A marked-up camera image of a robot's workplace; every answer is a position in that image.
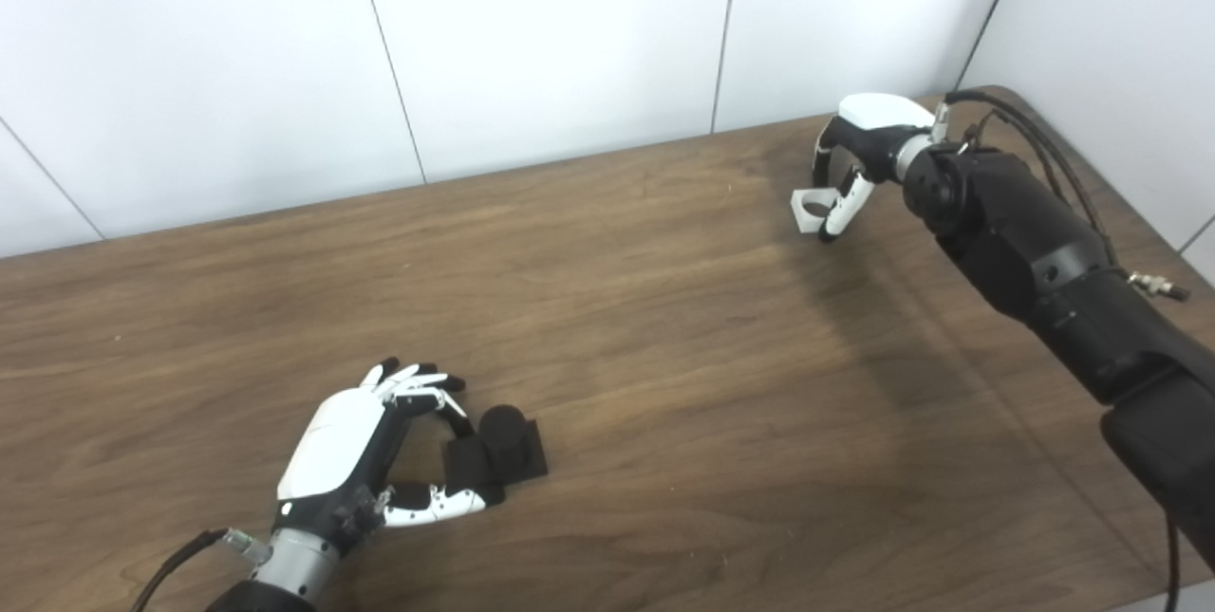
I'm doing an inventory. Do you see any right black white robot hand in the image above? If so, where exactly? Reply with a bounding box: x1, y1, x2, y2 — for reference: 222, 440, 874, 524
812, 93, 941, 245

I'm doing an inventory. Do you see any white square piece with hole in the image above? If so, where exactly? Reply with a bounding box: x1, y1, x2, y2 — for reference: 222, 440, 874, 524
791, 187, 855, 235

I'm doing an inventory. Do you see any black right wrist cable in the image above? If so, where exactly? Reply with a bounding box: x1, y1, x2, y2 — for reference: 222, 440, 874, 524
935, 89, 1192, 612

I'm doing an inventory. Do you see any black peg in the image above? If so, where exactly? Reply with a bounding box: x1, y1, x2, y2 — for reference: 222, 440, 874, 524
443, 404, 550, 507

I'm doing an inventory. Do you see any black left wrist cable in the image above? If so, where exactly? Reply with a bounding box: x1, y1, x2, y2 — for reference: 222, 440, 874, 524
128, 527, 271, 612

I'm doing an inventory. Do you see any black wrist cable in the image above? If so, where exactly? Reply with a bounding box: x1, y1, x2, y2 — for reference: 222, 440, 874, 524
128, 527, 271, 612
935, 89, 1192, 612

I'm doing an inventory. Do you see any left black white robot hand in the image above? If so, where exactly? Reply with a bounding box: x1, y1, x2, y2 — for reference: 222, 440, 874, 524
275, 358, 490, 556

